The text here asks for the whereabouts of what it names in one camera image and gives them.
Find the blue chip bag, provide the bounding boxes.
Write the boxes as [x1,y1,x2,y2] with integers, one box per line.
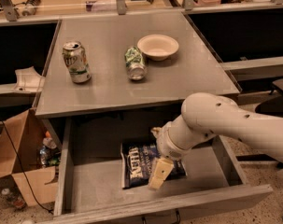
[120,142,186,189]

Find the white paper bowl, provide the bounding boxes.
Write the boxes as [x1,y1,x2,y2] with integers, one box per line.
[137,35,179,61]

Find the black office chair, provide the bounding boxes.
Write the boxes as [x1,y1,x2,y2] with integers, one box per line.
[235,77,283,224]

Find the brown cardboard box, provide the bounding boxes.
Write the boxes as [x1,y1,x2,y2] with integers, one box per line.
[0,109,58,206]

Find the grey open drawer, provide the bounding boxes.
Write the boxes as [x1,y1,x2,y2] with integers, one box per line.
[54,105,273,224]

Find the dark tool on shelf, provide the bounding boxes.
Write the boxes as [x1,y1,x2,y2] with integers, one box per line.
[21,0,41,16]

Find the upright green soda can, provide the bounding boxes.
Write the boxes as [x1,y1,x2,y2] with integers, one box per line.
[63,41,92,83]

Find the black cable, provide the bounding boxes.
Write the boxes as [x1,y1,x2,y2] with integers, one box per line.
[0,98,55,215]

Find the grey counter cabinet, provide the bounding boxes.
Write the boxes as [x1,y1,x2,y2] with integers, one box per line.
[36,11,238,119]

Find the bottle on floor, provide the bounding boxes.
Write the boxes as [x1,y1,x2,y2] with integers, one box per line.
[1,188,26,210]

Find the white bracket piece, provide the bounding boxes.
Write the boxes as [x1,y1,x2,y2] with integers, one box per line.
[13,66,45,93]

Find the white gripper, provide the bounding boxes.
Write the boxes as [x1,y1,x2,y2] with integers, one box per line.
[149,121,191,189]

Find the lying green soda can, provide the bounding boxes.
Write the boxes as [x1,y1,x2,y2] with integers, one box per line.
[124,46,147,81]

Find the black drawer handle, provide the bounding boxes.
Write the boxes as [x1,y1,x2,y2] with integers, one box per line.
[141,209,181,224]

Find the plastic bottle in box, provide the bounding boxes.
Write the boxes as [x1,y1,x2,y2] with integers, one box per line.
[38,132,61,168]

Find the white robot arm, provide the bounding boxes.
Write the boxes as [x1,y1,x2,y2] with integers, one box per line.
[149,92,283,189]

